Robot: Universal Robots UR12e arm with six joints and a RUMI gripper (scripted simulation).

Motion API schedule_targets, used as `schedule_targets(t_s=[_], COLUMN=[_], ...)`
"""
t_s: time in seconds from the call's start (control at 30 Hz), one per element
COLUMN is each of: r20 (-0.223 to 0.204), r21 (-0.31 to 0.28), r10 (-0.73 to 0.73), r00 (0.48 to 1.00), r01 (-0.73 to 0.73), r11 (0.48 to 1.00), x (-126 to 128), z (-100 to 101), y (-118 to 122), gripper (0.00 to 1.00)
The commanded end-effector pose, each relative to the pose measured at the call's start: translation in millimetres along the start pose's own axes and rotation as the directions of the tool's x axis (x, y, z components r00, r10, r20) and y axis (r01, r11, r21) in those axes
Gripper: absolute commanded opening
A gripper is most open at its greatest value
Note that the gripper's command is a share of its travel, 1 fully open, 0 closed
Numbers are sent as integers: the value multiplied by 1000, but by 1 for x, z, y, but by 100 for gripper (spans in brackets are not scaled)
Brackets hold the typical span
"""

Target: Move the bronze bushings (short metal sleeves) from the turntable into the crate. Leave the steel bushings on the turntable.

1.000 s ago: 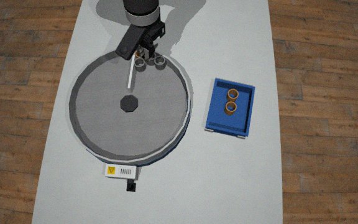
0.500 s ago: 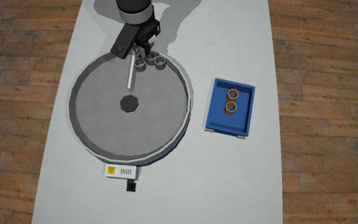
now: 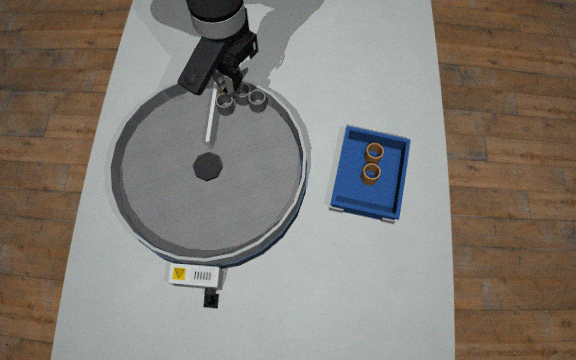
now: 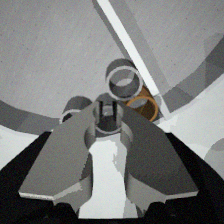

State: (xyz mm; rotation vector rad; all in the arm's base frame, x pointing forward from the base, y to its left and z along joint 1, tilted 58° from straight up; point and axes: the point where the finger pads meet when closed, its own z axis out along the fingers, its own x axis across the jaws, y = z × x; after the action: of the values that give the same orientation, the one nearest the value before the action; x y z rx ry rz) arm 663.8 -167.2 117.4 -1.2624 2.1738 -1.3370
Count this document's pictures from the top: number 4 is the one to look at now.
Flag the bronze bushing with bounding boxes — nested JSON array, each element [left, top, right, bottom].
[[122, 85, 158, 122]]

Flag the grey metal bushing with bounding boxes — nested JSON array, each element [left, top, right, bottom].
[[95, 93, 121, 134]]

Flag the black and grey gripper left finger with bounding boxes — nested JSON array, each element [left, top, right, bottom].
[[0, 100, 103, 224]]

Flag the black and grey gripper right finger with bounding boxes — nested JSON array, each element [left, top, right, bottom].
[[112, 100, 224, 224]]

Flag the grey metal sleeve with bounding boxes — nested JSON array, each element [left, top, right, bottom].
[[106, 58, 143, 101], [59, 96, 92, 124]]

